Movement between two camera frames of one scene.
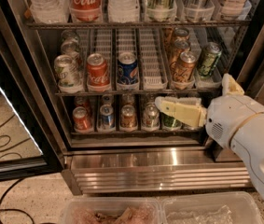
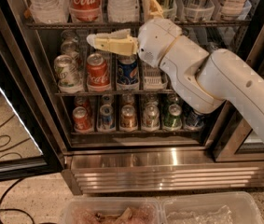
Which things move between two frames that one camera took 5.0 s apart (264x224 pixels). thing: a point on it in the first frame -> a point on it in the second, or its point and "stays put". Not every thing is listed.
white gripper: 230,117 -> 155,41
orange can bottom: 128,117 stays put
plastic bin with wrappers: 111,210 stays put
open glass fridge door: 22,134 stays put
